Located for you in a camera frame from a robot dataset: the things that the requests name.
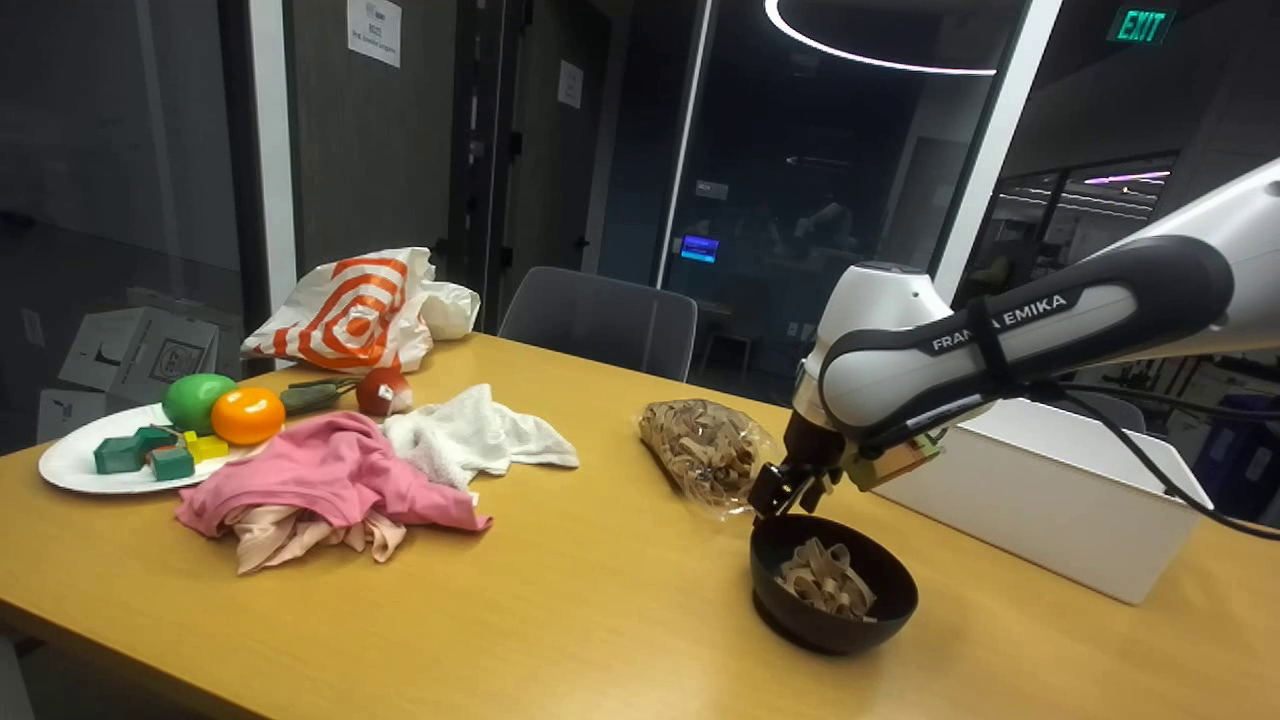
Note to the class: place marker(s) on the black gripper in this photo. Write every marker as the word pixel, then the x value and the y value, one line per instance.
pixel 808 449

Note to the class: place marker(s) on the tan rubber bands pile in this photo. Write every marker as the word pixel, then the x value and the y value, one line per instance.
pixel 830 583

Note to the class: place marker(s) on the brown snack bag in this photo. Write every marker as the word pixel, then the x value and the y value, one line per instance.
pixel 692 444

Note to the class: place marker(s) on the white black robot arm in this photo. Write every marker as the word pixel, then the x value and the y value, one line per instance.
pixel 1067 334

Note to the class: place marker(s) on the black bowl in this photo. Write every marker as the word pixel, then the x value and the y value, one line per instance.
pixel 802 620

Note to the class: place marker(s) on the white plastic storage bin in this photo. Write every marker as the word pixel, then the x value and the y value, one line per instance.
pixel 1041 514

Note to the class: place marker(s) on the grey office chair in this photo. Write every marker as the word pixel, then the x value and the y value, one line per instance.
pixel 601 321

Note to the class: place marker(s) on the blue lit screen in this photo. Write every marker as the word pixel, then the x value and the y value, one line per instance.
pixel 696 249

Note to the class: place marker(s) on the white cloth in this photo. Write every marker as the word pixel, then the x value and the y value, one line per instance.
pixel 486 433

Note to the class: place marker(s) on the red toy apple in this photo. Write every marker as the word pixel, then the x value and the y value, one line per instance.
pixel 386 395

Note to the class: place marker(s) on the pink cloth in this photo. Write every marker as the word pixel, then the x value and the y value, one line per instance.
pixel 333 472

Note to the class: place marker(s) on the small paper door notice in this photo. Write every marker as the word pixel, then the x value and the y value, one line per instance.
pixel 569 87

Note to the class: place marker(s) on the dark green toy cucumber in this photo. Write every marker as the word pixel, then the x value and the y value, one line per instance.
pixel 317 398

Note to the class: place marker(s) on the orange toy fruit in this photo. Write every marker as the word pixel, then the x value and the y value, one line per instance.
pixel 249 416

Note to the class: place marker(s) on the yellow toy block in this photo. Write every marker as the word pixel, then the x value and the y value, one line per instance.
pixel 206 444

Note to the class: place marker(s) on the green exit sign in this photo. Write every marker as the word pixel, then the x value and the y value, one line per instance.
pixel 1141 27

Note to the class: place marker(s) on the green toy fruit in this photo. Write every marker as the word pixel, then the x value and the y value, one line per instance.
pixel 194 403

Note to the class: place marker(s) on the green toy block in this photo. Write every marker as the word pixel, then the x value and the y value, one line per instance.
pixel 171 462
pixel 119 457
pixel 157 438

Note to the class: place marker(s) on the stacked cardboard boxes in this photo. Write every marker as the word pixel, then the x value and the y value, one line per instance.
pixel 134 360

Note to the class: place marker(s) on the white plate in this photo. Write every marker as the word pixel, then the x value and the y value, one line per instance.
pixel 72 464

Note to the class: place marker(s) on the white paper wall notice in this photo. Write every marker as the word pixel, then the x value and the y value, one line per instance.
pixel 373 28

